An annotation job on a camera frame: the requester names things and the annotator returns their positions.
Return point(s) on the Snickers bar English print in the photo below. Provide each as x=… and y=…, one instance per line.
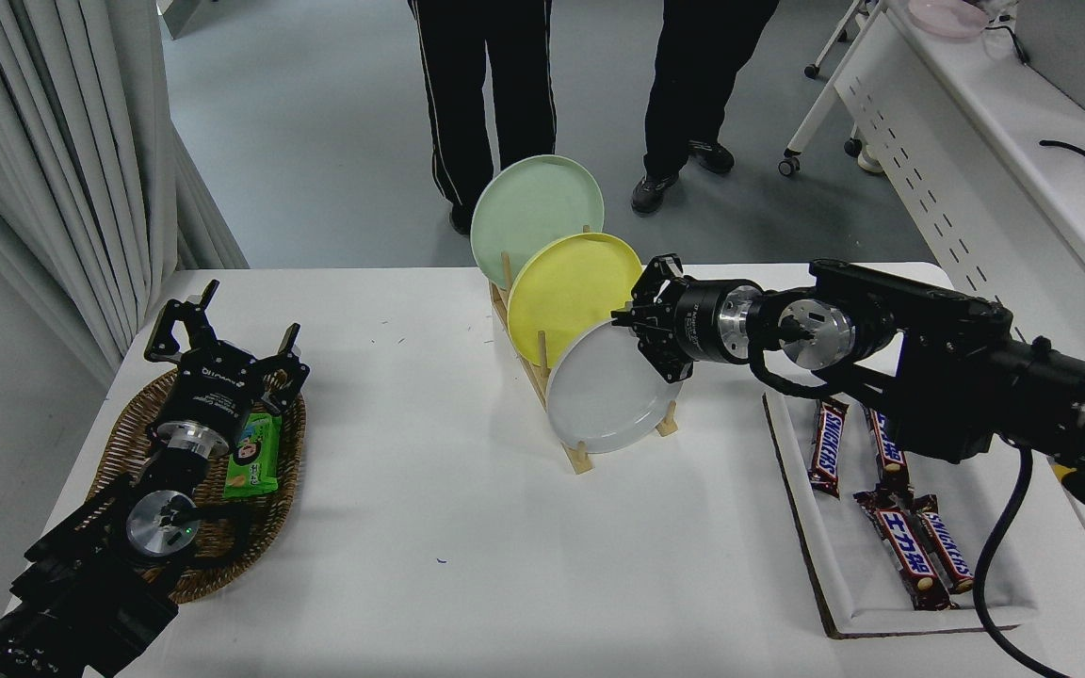
x=947, y=551
x=826, y=447

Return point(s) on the brown wicker basket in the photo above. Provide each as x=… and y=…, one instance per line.
x=133, y=433

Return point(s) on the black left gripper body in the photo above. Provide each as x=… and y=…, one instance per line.
x=213, y=395

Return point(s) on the green snack pack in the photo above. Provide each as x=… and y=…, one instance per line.
x=255, y=457

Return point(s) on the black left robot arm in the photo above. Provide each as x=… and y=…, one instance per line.
x=81, y=584

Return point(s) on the white foam tray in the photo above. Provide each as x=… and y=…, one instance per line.
x=844, y=556

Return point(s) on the white desk perforated panel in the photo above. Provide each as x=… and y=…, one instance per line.
x=957, y=188

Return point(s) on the short Snickers bar Chinese print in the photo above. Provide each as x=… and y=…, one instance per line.
x=886, y=450

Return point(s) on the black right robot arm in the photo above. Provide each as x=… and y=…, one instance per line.
x=947, y=358

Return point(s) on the pink bowl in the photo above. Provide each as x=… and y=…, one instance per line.
x=946, y=17

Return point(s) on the white wheeled table leg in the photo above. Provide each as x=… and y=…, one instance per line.
x=834, y=38

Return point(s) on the yellow plate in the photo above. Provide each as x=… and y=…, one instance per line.
x=566, y=297

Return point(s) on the person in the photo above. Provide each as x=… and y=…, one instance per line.
x=693, y=85
x=467, y=94

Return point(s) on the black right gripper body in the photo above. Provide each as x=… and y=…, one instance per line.
x=703, y=320

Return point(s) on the white pleated curtain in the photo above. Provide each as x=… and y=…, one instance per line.
x=53, y=141

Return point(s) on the pale green plate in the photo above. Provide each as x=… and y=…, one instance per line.
x=528, y=212

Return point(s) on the grey plate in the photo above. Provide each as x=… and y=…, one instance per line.
x=599, y=395

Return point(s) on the wooden plate rack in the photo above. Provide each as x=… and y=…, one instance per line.
x=580, y=460

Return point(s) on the grey laptop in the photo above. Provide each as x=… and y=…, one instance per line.
x=1075, y=52

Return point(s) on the long Snickers bar Chinese print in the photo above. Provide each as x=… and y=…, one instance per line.
x=905, y=551

